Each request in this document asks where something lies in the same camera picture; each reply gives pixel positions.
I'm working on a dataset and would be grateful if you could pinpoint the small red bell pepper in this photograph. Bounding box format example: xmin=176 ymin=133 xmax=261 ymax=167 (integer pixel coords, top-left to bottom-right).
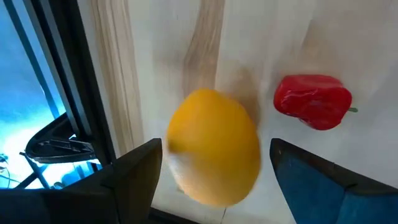
xmin=273 ymin=74 xmax=359 ymax=131

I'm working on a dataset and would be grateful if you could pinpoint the yellow lemon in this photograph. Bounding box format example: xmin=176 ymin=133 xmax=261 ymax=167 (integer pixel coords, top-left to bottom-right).
xmin=166 ymin=88 xmax=261 ymax=207

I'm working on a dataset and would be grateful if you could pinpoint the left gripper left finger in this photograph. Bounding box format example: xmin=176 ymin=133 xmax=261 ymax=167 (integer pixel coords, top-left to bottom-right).
xmin=0 ymin=138 xmax=164 ymax=224

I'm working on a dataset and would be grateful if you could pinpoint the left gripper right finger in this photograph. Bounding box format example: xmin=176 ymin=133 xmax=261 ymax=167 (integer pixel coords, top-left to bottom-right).
xmin=269 ymin=138 xmax=398 ymax=224

